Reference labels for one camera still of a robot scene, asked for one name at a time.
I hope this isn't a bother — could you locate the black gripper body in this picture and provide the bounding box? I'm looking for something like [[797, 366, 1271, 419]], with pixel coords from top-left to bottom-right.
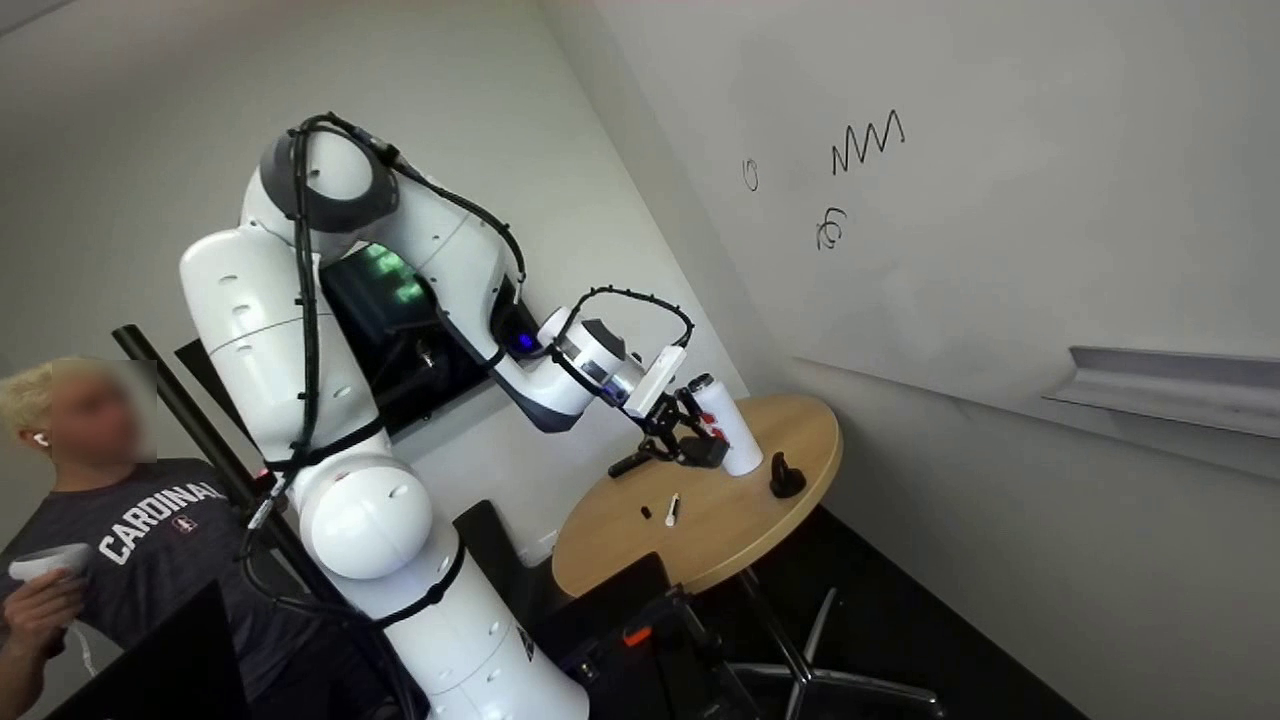
[[649, 380, 714, 449]]

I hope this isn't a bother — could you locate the white handheld controller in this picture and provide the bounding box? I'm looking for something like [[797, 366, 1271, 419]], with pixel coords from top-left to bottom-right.
[[3, 541, 94, 586]]

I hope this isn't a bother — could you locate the person's right hand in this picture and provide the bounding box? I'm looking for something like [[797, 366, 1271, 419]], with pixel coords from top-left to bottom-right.
[[0, 566, 86, 659]]

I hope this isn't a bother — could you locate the white water bottle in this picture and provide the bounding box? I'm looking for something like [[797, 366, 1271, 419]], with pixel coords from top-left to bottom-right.
[[693, 366, 767, 478]]

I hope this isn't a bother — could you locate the round wooden table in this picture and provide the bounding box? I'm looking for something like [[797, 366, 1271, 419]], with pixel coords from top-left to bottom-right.
[[547, 389, 846, 602]]

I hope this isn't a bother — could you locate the black bottle lid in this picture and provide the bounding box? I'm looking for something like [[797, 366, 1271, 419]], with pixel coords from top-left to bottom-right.
[[764, 449, 812, 505]]

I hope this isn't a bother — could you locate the black office chair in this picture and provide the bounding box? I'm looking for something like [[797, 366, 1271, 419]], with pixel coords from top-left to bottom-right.
[[526, 548, 755, 720]]

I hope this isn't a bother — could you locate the chrome table base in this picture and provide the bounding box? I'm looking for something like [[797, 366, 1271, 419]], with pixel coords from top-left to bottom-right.
[[723, 564, 951, 720]]

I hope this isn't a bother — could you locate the black diagonal pole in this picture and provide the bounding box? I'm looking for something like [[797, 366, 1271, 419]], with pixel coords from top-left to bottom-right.
[[108, 319, 335, 602]]

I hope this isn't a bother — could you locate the whiteboard marker tray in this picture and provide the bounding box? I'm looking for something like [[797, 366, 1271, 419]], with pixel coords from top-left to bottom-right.
[[1044, 345, 1280, 449]]

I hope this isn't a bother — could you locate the black monitor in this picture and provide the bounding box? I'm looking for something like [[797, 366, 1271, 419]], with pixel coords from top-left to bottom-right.
[[49, 577, 257, 720]]

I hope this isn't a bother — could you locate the person in Cardinal shirt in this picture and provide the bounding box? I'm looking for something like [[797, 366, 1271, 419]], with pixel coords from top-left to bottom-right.
[[0, 348, 270, 720]]

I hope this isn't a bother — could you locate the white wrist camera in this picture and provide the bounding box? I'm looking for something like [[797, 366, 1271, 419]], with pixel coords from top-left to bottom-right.
[[618, 339, 694, 422]]

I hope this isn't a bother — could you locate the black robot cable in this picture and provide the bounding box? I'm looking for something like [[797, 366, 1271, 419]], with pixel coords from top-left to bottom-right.
[[285, 108, 700, 405]]

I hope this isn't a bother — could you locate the white wall whiteboard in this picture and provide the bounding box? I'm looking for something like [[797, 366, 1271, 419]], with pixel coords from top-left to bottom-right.
[[582, 0, 1280, 453]]

